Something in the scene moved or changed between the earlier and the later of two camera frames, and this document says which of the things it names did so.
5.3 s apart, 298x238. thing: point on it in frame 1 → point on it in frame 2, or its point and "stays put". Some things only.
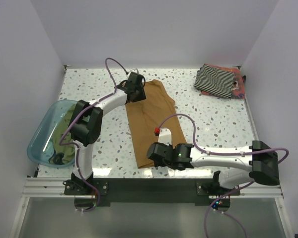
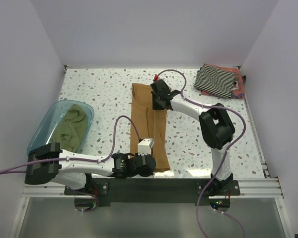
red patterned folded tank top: x=238 y=89 stays put
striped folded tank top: x=215 y=82 stays put
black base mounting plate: x=148 y=192 stays put
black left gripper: x=142 y=96 → x=147 y=173
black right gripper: x=162 y=164 → x=155 y=106
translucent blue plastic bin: x=44 y=147 stays put
